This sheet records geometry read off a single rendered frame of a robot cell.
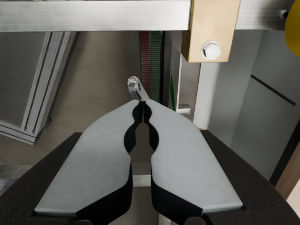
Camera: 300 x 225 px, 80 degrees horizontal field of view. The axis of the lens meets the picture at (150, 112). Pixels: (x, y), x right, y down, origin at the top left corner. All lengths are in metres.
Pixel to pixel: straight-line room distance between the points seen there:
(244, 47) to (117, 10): 0.36
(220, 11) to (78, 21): 0.15
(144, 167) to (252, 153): 0.32
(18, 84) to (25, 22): 0.87
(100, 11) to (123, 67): 0.90
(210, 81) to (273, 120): 0.17
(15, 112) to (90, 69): 0.47
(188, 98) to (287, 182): 0.23
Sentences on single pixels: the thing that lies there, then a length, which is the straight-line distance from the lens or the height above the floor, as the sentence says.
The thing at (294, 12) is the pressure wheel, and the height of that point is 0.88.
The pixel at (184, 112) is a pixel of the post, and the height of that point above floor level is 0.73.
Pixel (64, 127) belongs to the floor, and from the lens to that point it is 1.43.
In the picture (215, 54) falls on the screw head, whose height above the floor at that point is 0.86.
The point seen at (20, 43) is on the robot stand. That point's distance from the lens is 1.03.
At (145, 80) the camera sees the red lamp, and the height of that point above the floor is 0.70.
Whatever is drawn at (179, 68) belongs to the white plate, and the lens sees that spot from 0.29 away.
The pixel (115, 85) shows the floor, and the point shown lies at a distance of 1.17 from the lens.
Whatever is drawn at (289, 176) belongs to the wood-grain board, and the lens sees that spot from 0.36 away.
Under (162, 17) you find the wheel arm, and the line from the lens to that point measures 0.23.
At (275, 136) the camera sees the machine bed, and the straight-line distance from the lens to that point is 0.47.
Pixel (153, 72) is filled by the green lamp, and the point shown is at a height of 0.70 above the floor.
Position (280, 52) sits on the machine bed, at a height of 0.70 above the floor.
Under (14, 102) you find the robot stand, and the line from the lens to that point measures 1.18.
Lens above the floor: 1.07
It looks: 59 degrees down
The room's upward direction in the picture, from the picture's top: 177 degrees clockwise
